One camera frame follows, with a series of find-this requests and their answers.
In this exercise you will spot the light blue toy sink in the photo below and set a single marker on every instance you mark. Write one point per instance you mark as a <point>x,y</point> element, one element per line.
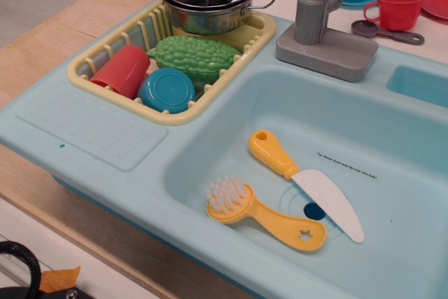
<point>382,140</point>

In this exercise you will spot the red cup with handle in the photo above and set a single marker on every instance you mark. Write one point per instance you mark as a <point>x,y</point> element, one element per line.
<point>394,15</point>

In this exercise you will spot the yellow handled toy knife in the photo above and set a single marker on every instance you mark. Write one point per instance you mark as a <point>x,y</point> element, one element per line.
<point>265,146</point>

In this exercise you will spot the yellow plastic dish rack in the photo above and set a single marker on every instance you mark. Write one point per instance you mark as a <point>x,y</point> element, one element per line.
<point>145,29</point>

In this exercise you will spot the orange tape piece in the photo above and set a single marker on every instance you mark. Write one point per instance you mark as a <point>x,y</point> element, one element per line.
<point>57,280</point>

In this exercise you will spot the blue plastic bowl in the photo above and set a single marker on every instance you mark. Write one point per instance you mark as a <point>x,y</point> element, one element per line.
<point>167,89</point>

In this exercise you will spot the yellow dish brush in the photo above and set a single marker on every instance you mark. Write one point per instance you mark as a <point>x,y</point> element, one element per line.
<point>230,200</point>

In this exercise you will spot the green bitter gourd toy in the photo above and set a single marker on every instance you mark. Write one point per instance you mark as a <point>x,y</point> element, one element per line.
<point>201,59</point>

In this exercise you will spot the red plastic cup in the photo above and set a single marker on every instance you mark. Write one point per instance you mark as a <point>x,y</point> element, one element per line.
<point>124,72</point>

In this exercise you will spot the grey toy faucet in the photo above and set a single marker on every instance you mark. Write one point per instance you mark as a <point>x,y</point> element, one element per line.
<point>310,44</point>

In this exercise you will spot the black device with screw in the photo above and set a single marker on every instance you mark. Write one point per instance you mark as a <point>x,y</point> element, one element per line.
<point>22,292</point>

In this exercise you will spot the grey measuring spoon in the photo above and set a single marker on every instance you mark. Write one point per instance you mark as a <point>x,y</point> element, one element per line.
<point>370,30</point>

